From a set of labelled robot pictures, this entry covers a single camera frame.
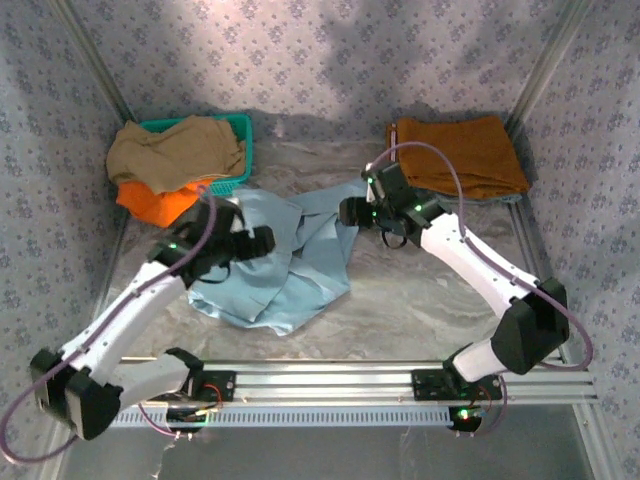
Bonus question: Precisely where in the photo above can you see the light blue trousers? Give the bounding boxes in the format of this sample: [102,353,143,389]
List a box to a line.
[187,179,374,337]

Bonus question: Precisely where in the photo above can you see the bright orange trousers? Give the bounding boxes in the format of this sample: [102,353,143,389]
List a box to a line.
[115,177,216,229]

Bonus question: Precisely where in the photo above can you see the folded brown trousers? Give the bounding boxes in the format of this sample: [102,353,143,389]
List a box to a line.
[384,115,531,201]

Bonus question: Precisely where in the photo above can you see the khaki trousers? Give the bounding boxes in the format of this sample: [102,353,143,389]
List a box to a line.
[105,115,249,196]

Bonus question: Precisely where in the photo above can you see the teal plastic basket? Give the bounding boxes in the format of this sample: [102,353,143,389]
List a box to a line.
[138,113,254,197]

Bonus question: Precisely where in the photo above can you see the folded blue jeans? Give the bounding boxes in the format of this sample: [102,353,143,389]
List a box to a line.
[439,191,525,207]

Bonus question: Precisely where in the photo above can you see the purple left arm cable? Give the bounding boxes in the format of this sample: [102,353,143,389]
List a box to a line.
[0,184,219,464]

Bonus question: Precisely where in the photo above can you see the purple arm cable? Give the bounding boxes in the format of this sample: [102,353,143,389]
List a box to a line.
[362,141,596,439]
[0,184,219,464]

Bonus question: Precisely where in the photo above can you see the thin black cable loop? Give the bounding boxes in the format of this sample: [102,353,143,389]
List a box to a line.
[197,263,233,286]
[381,227,409,250]

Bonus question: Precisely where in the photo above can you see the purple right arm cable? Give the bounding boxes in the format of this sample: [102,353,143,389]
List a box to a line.
[362,141,596,439]

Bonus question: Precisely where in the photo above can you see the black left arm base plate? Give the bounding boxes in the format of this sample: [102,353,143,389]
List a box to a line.
[189,369,237,402]

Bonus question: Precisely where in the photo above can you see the aluminium mounting rail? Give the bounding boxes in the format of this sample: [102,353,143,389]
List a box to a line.
[117,357,599,406]

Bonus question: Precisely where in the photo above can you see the white slotted cable duct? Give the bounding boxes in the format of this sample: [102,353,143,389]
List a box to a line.
[107,403,451,429]

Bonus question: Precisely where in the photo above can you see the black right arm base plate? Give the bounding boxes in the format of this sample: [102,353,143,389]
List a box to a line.
[410,368,504,401]

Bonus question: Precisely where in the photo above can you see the aluminium frame post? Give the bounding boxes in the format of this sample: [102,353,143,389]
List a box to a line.
[52,0,136,124]
[504,0,594,134]

